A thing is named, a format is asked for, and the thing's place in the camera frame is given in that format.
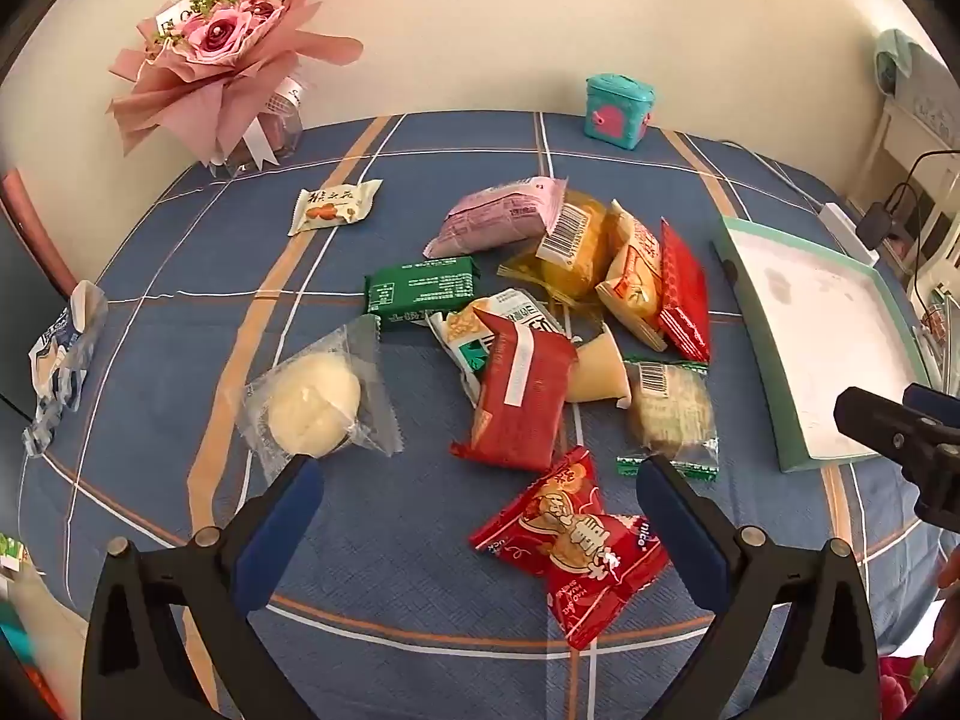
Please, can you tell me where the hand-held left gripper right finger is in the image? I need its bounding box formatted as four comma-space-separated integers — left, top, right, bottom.
636, 454, 880, 720

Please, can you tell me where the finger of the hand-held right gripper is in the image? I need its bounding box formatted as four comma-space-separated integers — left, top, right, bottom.
904, 382, 960, 425
835, 388, 960, 533

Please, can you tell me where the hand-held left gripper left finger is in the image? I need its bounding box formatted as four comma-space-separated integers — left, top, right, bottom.
81, 454, 325, 720

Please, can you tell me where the red cartoon snack packet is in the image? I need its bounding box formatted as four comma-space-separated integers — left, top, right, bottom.
470, 446, 671, 650

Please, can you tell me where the green-edged pastry packet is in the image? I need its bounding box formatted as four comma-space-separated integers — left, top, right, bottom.
616, 358, 719, 481

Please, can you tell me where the teal-edged white box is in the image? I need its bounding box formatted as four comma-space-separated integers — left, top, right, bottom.
711, 215, 931, 473

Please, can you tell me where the round white bun packet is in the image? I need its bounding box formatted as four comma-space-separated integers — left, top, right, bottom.
236, 315, 402, 481

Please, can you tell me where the jelly cup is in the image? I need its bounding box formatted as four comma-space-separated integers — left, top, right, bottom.
562, 322, 631, 407

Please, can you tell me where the red packet with white label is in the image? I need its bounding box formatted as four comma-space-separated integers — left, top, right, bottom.
450, 311, 578, 472

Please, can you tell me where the red patterned snack packet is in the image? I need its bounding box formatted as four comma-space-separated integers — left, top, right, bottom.
656, 217, 712, 362

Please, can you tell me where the beige egg roll packet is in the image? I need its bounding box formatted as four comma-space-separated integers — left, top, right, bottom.
596, 199, 668, 350

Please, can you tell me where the white green cracker packet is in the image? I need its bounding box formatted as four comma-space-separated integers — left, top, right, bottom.
427, 286, 567, 406

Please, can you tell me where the green snack packet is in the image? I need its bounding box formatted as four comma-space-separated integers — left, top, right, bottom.
364, 255, 481, 331

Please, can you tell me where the yellow cake packet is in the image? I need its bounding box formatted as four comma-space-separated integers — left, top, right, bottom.
499, 191, 612, 308

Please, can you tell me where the pink snack packet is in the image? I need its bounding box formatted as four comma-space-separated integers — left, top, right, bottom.
424, 176, 567, 257

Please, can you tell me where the person's right hand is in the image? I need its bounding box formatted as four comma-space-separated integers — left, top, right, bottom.
930, 540, 960, 672

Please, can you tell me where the black power adapter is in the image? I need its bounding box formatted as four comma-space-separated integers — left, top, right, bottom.
857, 184, 920, 248

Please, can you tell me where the white power strip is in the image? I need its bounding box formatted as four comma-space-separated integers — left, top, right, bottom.
821, 202, 878, 267

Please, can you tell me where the red printed clothing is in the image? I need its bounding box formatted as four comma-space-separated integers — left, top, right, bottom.
877, 656, 935, 720

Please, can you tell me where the blue white crumpled packet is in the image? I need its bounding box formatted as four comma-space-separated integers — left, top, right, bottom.
22, 280, 108, 458

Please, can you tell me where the white furniture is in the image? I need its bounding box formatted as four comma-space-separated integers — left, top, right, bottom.
855, 30, 960, 271

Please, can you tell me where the teal bag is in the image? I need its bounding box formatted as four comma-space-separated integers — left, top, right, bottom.
0, 600, 35, 661

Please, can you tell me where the cream nut candy packet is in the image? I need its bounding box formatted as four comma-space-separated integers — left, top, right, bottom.
289, 180, 383, 237

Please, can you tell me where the reddish brown furniture edge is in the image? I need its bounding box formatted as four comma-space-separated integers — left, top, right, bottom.
0, 172, 72, 286

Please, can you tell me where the clear plastic bouquet box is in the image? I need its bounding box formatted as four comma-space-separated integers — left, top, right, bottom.
206, 79, 305, 177

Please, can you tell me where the teal toy chest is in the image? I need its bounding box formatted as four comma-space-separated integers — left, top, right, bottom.
583, 73, 657, 149

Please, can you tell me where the pink rose bouquet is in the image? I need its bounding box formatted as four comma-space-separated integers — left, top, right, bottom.
105, 0, 365, 166

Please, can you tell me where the white cable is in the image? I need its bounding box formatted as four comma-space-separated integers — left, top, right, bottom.
720, 139, 826, 211

